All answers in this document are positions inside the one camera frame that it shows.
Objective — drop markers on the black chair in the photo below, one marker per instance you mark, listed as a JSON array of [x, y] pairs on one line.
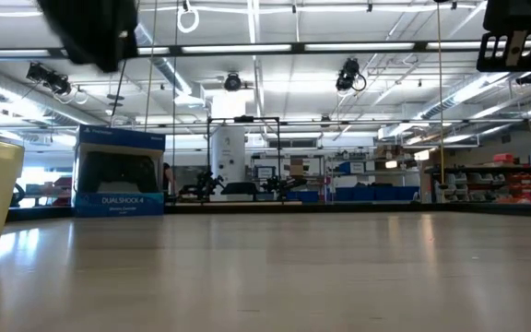
[[240, 189]]

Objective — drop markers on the blue storage bin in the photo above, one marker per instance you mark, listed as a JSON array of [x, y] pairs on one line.
[[302, 196], [345, 194], [399, 193], [365, 193]]

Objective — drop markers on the blue DualShock 4 controller box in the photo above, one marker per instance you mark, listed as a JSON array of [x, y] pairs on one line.
[[118, 205]]

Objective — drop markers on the metal shelf unit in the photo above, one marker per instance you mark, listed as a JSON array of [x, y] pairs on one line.
[[371, 173]]

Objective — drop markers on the dark shelf with red bins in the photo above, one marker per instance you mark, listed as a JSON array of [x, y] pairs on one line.
[[514, 184]]

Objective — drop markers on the black table edge rail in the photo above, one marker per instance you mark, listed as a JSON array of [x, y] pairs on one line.
[[362, 207]]

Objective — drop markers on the red box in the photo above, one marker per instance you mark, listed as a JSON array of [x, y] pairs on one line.
[[503, 158]]

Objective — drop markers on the black frame bar with lights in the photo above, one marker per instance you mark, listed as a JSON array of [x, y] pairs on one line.
[[298, 47]]

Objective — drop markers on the black background robot arm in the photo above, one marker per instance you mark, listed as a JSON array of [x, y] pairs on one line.
[[281, 183], [203, 183]]

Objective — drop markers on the black overhead camera on mount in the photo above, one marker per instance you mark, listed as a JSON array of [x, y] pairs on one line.
[[49, 79]]

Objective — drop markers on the black right wrist camera bracket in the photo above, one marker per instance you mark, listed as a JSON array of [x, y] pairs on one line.
[[482, 62]]

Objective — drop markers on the black round ceiling camera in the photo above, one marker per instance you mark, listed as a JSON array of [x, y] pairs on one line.
[[232, 82]]

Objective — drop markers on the person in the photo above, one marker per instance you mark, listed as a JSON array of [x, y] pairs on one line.
[[168, 177]]

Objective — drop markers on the white cylindrical column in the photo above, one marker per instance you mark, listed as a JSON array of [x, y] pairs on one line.
[[227, 157]]

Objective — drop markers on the black background rig frame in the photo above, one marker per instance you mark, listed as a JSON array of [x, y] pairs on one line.
[[244, 119]]

